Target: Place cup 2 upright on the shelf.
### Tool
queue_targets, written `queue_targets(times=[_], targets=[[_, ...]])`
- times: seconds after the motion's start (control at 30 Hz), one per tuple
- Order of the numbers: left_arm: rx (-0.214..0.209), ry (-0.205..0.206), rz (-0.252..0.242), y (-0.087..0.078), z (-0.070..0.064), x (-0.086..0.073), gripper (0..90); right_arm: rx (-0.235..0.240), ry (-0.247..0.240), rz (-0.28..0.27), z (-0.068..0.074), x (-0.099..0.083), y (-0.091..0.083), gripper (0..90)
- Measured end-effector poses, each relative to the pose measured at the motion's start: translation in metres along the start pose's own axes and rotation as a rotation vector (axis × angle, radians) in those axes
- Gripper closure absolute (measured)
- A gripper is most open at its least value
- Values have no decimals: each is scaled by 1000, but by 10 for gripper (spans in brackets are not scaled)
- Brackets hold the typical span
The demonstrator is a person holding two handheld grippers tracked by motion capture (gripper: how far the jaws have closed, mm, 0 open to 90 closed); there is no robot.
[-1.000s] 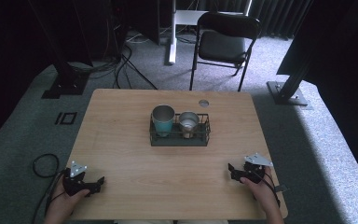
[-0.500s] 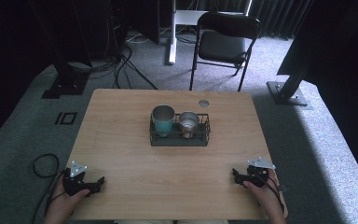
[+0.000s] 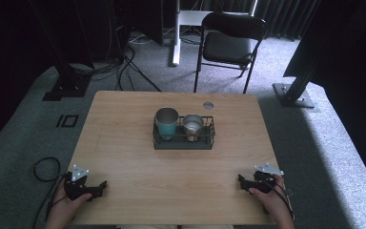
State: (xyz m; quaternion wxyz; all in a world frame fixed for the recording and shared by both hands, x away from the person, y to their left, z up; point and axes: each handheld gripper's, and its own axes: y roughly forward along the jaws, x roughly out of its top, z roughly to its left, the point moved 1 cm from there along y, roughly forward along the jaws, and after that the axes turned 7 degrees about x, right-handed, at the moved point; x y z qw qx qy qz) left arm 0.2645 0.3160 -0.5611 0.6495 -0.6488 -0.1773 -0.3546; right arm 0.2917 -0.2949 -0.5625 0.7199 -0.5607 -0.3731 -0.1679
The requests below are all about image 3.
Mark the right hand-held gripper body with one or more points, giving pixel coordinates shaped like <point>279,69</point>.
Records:
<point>264,183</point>

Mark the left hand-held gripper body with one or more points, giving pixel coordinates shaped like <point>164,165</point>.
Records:
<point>76,187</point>

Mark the silver metal cup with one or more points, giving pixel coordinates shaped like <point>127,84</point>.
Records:
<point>193,125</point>

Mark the teal metal cup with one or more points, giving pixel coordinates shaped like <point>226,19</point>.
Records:
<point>166,122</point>

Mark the person's right hand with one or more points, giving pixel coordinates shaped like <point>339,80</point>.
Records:
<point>270,198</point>

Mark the person's left hand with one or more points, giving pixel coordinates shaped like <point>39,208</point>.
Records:
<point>65,206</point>

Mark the grey table grommet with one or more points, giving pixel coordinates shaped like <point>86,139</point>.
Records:
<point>208,105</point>

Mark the black metal stand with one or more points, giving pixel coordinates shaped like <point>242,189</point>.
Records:
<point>294,95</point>
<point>68,82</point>

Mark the black folding chair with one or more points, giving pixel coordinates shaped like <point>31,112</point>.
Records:
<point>227,47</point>

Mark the dark pleated curtain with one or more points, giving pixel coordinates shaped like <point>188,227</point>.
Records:
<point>282,16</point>

